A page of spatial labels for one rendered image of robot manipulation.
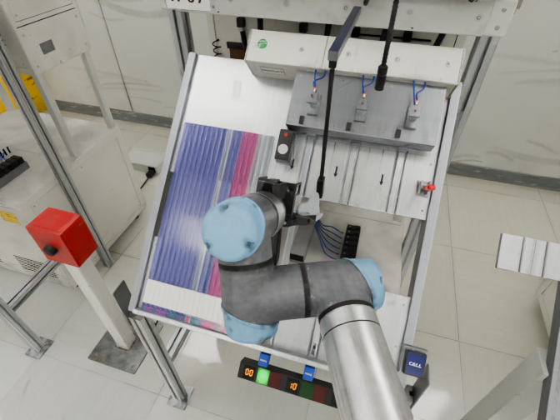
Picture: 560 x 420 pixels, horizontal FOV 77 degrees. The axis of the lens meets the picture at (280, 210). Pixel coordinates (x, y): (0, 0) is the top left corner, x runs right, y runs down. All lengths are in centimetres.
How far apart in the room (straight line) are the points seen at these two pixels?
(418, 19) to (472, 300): 151
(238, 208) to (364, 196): 49
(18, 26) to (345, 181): 129
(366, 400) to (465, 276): 178
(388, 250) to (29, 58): 148
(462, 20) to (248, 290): 68
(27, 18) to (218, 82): 89
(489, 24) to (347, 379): 72
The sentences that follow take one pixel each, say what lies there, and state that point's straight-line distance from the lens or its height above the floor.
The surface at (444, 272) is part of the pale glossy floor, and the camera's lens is 212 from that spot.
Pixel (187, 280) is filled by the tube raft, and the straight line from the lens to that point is 94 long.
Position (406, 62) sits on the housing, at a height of 125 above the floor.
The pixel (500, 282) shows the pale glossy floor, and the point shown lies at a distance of 222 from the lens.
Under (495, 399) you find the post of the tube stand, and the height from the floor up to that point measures 59.
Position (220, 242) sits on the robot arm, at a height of 122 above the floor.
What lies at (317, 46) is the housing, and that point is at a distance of 90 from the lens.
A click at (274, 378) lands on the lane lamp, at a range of 94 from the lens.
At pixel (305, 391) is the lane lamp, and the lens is 94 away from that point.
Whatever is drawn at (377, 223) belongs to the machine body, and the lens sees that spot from 134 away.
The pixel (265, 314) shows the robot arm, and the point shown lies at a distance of 47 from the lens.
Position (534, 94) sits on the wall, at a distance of 264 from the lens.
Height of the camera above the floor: 154
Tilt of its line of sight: 43 degrees down
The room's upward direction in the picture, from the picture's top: straight up
